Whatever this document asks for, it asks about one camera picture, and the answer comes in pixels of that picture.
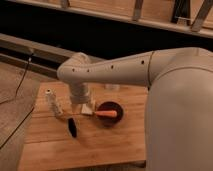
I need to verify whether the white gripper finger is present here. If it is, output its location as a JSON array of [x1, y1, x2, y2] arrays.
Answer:
[[82, 100, 95, 115], [71, 104, 82, 115]]

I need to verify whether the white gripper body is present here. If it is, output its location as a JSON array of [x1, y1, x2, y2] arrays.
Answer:
[[69, 83, 91, 104]]

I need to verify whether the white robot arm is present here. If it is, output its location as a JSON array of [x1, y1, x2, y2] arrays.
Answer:
[[57, 47, 213, 171]]

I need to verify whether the orange carrot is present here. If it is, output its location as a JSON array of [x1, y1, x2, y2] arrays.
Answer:
[[94, 110, 117, 118]]

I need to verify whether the dark round bowl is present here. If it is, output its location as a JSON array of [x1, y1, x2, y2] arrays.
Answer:
[[95, 101, 124, 128]]

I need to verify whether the white plastic bottle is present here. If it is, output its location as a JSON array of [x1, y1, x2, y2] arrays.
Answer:
[[45, 89, 64, 117]]

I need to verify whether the wooden cutting board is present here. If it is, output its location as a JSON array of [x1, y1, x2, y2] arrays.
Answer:
[[18, 82, 147, 171]]

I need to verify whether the black cable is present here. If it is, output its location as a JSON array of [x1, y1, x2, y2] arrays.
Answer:
[[0, 49, 36, 150]]

